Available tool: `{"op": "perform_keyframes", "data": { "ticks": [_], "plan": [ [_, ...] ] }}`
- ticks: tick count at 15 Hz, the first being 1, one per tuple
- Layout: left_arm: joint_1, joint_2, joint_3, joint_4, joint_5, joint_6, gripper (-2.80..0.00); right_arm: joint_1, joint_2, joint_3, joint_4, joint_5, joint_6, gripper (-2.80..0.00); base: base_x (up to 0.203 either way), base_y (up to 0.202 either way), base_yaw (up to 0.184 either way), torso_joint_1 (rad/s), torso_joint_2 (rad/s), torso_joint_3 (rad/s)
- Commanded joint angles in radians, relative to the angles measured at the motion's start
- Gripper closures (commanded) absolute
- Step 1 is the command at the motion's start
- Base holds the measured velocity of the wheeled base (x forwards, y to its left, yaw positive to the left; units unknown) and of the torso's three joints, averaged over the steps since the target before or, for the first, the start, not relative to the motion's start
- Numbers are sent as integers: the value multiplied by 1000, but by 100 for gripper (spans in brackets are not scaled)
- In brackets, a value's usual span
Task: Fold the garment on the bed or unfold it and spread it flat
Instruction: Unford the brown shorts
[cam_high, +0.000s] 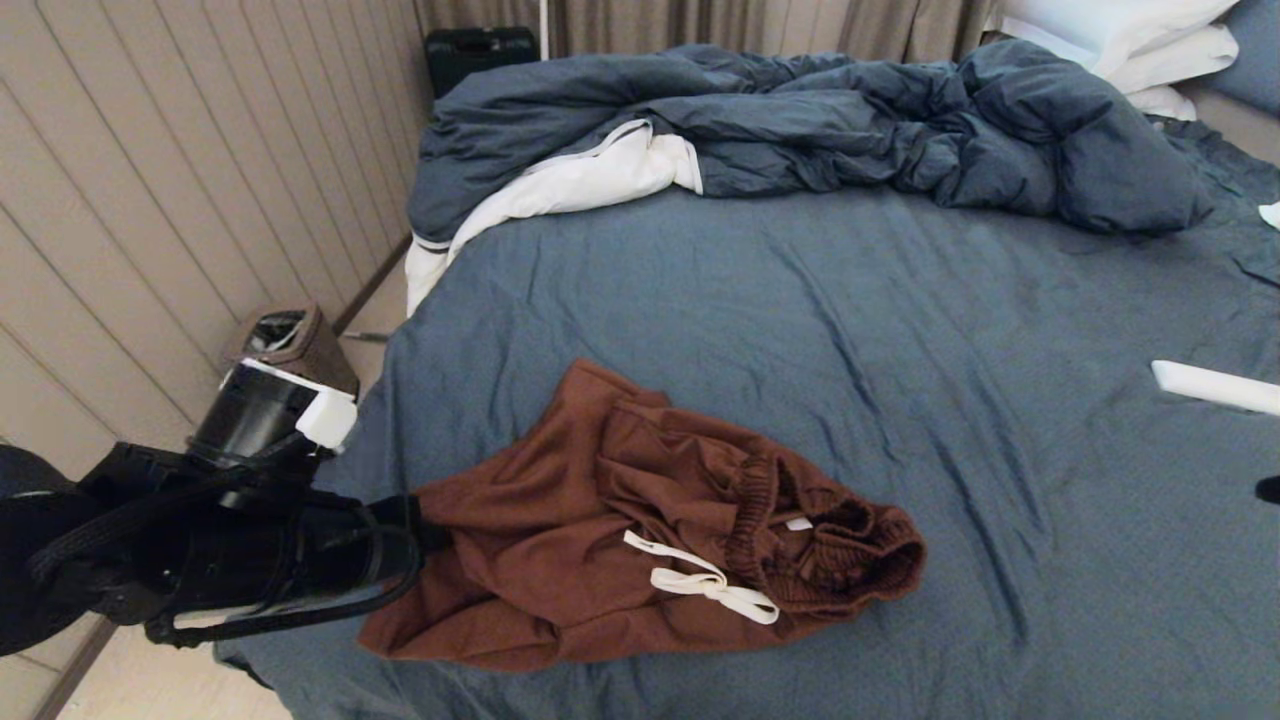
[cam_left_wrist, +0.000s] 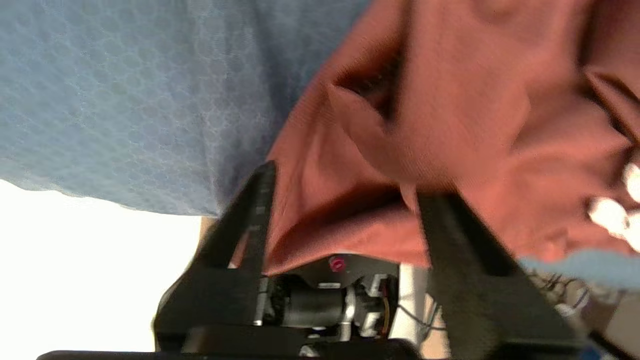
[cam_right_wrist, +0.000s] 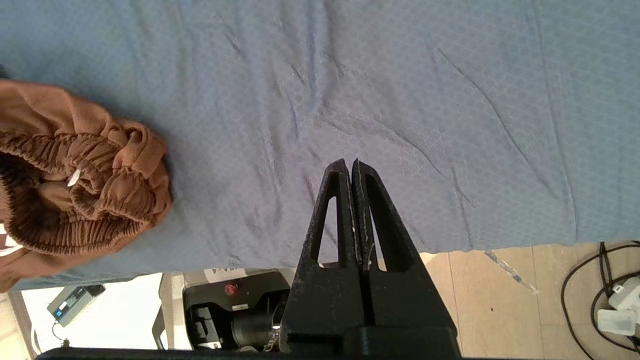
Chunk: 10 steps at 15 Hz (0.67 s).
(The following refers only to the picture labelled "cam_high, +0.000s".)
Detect crumpled blue duvet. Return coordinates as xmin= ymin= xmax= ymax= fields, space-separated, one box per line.
xmin=408 ymin=40 xmax=1216 ymax=243

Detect brown elastic-waist shorts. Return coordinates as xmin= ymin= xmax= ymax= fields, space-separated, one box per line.
xmin=357 ymin=358 xmax=928 ymax=673

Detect blue bed sheet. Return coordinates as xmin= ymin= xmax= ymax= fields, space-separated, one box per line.
xmin=213 ymin=115 xmax=1280 ymax=720

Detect beige curtain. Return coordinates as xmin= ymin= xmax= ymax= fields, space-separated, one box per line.
xmin=415 ymin=0 xmax=1001 ymax=61

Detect bin liner bag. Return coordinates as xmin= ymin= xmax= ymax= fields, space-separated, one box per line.
xmin=243 ymin=311 xmax=306 ymax=356

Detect black suitcase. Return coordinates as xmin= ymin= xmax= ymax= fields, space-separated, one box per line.
xmin=426 ymin=26 xmax=541 ymax=98

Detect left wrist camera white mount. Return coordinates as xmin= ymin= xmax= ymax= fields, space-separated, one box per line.
xmin=187 ymin=358 xmax=359 ymax=471

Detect white flat box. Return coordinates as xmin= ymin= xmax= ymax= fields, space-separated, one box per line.
xmin=1152 ymin=360 xmax=1280 ymax=417

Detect brown square trash bin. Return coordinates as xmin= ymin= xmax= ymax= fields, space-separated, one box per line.
xmin=222 ymin=305 xmax=361 ymax=396

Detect blue pillow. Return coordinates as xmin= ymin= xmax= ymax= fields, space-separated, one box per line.
xmin=1200 ymin=0 xmax=1280 ymax=116

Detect large white pillow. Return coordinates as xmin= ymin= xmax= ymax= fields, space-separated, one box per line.
xmin=985 ymin=0 xmax=1249 ymax=79

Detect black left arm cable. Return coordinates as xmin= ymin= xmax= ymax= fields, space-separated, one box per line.
xmin=28 ymin=445 xmax=311 ymax=586

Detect white duvet lining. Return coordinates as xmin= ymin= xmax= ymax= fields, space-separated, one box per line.
xmin=405 ymin=118 xmax=704 ymax=316

